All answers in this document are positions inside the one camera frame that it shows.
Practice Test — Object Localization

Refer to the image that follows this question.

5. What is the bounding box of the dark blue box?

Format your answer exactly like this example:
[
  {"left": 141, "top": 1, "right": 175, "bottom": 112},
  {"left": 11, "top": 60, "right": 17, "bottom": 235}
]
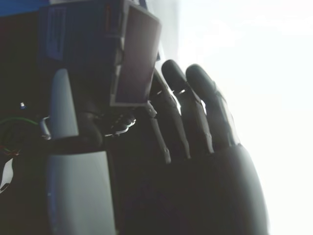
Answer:
[{"left": 38, "top": 0, "right": 162, "bottom": 108}]

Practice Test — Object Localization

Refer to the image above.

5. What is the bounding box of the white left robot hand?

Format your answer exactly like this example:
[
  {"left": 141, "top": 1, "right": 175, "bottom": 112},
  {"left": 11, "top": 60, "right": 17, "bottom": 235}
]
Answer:
[{"left": 39, "top": 58, "right": 271, "bottom": 235}]

